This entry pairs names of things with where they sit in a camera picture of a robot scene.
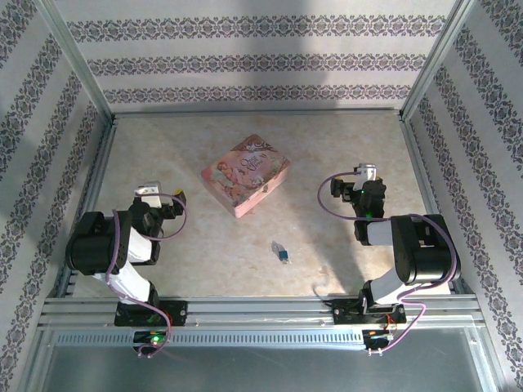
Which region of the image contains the pink illustrated tin box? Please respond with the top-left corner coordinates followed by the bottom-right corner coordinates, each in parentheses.
top-left (200, 134), bottom-right (293, 220)

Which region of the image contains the small controller board with light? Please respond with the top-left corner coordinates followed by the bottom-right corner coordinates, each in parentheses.
top-left (362, 328), bottom-right (396, 348)
top-left (133, 329), bottom-right (169, 348)

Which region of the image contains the grey metal panel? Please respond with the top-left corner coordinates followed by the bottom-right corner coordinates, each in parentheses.
top-left (38, 345), bottom-right (502, 392)

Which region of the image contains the aluminium table edge rail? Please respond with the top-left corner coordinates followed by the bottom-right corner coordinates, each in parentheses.
top-left (56, 116), bottom-right (119, 299)
top-left (110, 108), bottom-right (405, 120)

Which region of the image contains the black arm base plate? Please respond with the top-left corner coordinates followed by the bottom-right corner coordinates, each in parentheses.
top-left (114, 299), bottom-right (189, 327)
top-left (333, 299), bottom-right (408, 327)

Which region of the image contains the wide aluminium mounting rail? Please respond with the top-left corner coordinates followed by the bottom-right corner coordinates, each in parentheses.
top-left (38, 296), bottom-right (487, 330)

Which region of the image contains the grey slotted cable duct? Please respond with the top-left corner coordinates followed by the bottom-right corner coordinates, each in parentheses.
top-left (52, 328), bottom-right (369, 348)

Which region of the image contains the aluminium corner post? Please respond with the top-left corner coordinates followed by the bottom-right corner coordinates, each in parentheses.
top-left (402, 0), bottom-right (485, 119)
top-left (38, 0), bottom-right (115, 119)

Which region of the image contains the aluminium frame post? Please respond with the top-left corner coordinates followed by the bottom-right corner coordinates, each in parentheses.
top-left (22, 326), bottom-right (54, 392)
top-left (469, 326), bottom-right (510, 392)

